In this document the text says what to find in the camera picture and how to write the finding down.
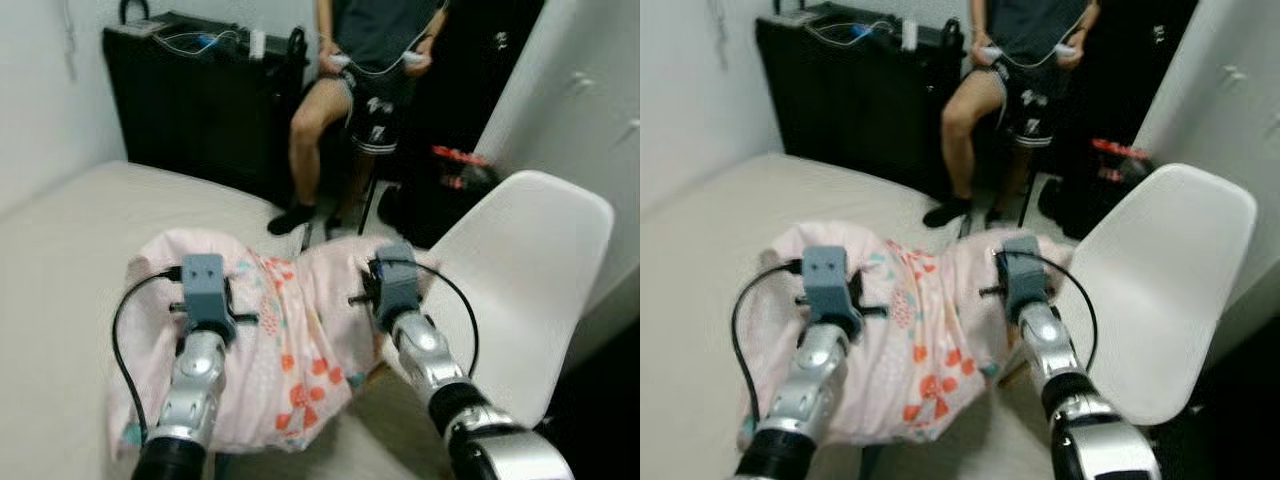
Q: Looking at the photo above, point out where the person in black shorts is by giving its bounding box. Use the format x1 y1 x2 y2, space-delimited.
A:
268 0 451 238
922 0 1101 229

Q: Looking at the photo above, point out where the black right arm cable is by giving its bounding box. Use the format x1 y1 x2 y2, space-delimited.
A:
995 250 1099 373
375 258 481 379

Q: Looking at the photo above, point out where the red and black bag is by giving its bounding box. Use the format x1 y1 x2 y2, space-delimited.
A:
430 145 501 193
1090 138 1153 188

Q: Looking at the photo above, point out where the pink floral pillow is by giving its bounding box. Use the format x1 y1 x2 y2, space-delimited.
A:
738 220 1076 451
105 228 441 461

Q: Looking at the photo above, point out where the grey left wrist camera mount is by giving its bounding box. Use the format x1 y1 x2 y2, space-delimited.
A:
800 245 863 339
180 253 239 346

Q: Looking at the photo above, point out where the white wardrobe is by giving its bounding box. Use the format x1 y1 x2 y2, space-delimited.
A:
475 0 641 371
1130 0 1280 366

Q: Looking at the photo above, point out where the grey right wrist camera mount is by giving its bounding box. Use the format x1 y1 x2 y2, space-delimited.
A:
1000 235 1053 323
372 243 421 334

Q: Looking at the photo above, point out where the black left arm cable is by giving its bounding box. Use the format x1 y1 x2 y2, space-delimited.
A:
112 265 186 421
730 258 806 396

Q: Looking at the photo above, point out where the black low cabinet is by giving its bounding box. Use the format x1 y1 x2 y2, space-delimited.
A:
102 12 311 206
755 5 966 196

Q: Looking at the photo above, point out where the black stool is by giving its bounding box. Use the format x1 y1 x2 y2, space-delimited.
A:
1016 168 1039 227
356 175 383 237

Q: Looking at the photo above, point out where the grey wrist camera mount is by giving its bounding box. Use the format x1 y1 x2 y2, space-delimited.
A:
180 253 239 346
1000 235 1053 323
800 245 863 339
372 243 421 334

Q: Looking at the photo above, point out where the black tall cabinet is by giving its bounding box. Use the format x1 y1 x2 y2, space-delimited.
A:
400 0 546 241
1060 0 1201 236

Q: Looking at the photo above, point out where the white plastic chair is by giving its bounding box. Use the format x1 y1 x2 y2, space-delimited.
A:
385 170 616 431
1000 163 1259 426

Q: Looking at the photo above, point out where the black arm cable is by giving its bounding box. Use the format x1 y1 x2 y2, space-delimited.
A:
112 265 186 421
730 258 806 396
995 250 1099 373
375 258 481 379

